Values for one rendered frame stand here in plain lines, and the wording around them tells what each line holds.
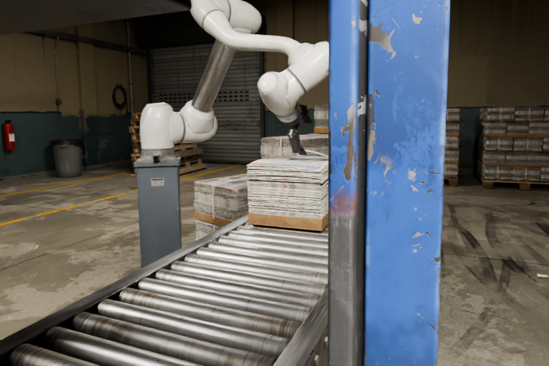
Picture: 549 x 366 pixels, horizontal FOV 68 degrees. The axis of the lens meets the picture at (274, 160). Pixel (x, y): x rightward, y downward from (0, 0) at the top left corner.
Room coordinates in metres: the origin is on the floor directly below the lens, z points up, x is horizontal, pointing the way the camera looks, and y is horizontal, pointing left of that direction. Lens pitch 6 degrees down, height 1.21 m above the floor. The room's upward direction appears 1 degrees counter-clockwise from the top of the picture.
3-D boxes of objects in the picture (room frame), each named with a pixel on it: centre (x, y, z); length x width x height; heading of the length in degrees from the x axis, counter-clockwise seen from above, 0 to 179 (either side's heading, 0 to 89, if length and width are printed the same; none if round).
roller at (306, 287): (1.02, 0.08, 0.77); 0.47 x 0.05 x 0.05; 67
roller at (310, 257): (1.20, 0.01, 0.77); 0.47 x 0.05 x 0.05; 67
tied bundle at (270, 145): (2.73, -0.14, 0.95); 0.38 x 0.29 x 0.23; 48
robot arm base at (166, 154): (1.94, 0.56, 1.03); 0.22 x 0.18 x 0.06; 11
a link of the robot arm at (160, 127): (1.96, 0.56, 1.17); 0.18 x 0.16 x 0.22; 132
